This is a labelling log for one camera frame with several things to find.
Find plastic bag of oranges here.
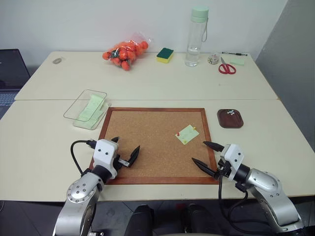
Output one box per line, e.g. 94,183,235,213
102,31,154,72

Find green paper note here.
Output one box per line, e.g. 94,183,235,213
78,93,106,122
73,108,110,130

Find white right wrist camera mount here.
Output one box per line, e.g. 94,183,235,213
219,144,246,181

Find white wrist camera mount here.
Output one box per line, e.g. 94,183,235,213
93,139,121,179
219,144,246,181

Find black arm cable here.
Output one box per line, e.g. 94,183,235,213
218,176,250,234
70,139,98,177

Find dark rounded shape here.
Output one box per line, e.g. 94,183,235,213
182,203,221,236
124,204,155,236

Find green pinned sticky note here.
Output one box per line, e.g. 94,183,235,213
175,124,200,145

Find black pen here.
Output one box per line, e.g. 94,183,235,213
221,51,249,57

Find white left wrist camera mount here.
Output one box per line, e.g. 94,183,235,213
93,139,121,179

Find wood-framed cork board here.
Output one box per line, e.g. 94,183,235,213
89,107,220,185

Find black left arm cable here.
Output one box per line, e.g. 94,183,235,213
70,139,98,177

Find green and yellow sponge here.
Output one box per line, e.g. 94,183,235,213
156,47,174,64

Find dark laptop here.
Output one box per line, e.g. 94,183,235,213
0,48,32,119

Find clear plastic tray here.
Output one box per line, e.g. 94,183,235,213
63,89,112,130

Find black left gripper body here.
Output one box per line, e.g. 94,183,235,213
113,153,130,171

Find brown wooden dish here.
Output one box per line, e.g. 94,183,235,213
217,109,245,129

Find red-handled scissors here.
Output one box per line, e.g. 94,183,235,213
218,57,237,75

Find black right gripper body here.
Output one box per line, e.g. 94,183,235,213
213,157,233,180

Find green sticky note pad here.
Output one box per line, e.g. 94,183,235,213
230,58,248,67

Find small clear glass jar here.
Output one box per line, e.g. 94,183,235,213
208,52,221,65

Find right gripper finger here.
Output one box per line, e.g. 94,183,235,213
202,141,225,152
191,157,218,177

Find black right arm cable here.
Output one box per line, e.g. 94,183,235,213
218,176,250,234

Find clear bottle with green cap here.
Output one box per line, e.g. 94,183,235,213
185,6,210,67

